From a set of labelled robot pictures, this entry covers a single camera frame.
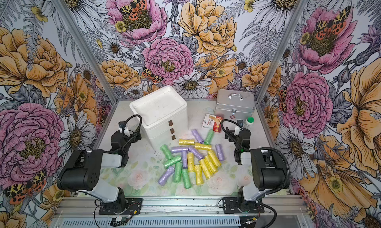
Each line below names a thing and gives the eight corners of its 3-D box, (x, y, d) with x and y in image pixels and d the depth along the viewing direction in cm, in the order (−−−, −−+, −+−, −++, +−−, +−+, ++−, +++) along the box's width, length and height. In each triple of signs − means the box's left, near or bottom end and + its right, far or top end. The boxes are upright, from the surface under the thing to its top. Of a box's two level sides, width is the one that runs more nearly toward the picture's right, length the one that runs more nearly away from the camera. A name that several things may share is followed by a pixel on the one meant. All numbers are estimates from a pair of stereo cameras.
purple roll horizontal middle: (172, 151, 94) (171, 150, 93) (172, 148, 96) (172, 146, 94) (188, 151, 94) (188, 150, 93) (188, 148, 96) (188, 146, 94)
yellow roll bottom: (196, 185, 82) (196, 184, 81) (194, 166, 89) (194, 164, 87) (204, 184, 83) (204, 183, 81) (201, 165, 90) (201, 164, 88)
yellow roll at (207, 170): (205, 179, 84) (206, 178, 82) (198, 161, 91) (198, 160, 89) (213, 176, 85) (213, 175, 83) (205, 159, 92) (205, 157, 90)
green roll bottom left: (173, 183, 83) (173, 181, 81) (175, 163, 90) (174, 161, 88) (180, 183, 83) (180, 182, 81) (182, 163, 90) (181, 161, 88)
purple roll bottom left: (157, 184, 83) (156, 182, 81) (171, 167, 89) (170, 165, 87) (161, 187, 81) (160, 186, 79) (175, 170, 87) (174, 168, 85)
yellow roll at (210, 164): (213, 174, 85) (213, 173, 84) (203, 158, 92) (203, 156, 90) (217, 172, 86) (218, 170, 85) (207, 156, 93) (207, 154, 91)
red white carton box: (201, 127, 106) (201, 124, 104) (205, 115, 113) (206, 112, 111) (220, 132, 104) (221, 130, 101) (223, 120, 110) (224, 117, 108)
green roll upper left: (167, 160, 91) (167, 159, 89) (160, 147, 96) (159, 146, 95) (174, 156, 93) (173, 155, 91) (166, 144, 98) (165, 142, 96)
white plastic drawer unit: (158, 156, 93) (147, 132, 72) (141, 130, 105) (128, 103, 85) (192, 133, 104) (192, 107, 83) (174, 112, 116) (169, 84, 95)
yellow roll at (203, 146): (194, 148, 96) (194, 146, 94) (194, 144, 98) (194, 142, 96) (211, 151, 95) (211, 149, 93) (211, 146, 97) (211, 144, 95)
